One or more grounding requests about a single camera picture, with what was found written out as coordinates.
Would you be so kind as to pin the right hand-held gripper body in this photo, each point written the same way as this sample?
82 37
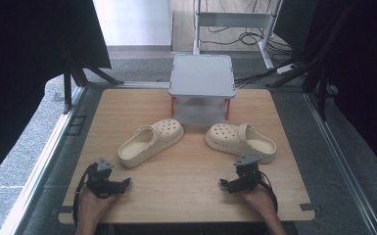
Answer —
248 176

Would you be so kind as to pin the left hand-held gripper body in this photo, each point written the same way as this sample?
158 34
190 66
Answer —
100 182

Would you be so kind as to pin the cream clog shoe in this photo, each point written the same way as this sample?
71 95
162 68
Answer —
238 138
150 142

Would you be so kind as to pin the grey shoe rack red legs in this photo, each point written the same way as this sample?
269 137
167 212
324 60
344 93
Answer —
202 78

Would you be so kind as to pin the person's left hand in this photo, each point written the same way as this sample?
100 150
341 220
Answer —
93 205

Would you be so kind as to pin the person's right hand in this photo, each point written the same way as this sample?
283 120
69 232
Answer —
258 200

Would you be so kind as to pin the black tape strip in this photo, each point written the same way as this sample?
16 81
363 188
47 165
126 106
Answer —
62 209

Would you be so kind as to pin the black metal stand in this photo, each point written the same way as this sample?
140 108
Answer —
78 75
313 75

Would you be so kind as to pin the white power strip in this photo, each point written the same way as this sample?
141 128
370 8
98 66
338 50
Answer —
286 68

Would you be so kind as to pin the black curtain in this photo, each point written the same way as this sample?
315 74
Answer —
359 65
19 65

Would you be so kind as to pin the white metal stand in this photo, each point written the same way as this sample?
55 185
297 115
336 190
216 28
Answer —
235 19

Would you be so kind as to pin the aluminium rail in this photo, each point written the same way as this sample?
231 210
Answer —
342 163
42 163

